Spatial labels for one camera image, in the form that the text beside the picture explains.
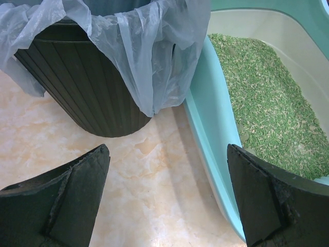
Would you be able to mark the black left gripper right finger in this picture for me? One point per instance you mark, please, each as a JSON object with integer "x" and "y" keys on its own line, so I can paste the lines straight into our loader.
{"x": 276, "y": 207}

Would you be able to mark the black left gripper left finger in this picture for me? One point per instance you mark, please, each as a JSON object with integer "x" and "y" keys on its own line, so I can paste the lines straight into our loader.
{"x": 58, "y": 207}

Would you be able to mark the black trash bin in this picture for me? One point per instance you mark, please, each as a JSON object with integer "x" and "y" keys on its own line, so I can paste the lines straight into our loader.
{"x": 82, "y": 80}

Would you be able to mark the teal plastic litter box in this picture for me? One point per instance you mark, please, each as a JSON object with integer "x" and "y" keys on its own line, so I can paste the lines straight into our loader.
{"x": 298, "y": 32}

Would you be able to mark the green cat litter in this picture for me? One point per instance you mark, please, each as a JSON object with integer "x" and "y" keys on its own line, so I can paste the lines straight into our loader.
{"x": 275, "y": 122}

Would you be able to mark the translucent blue bin liner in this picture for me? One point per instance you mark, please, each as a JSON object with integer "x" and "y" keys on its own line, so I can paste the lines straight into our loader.
{"x": 155, "y": 45}

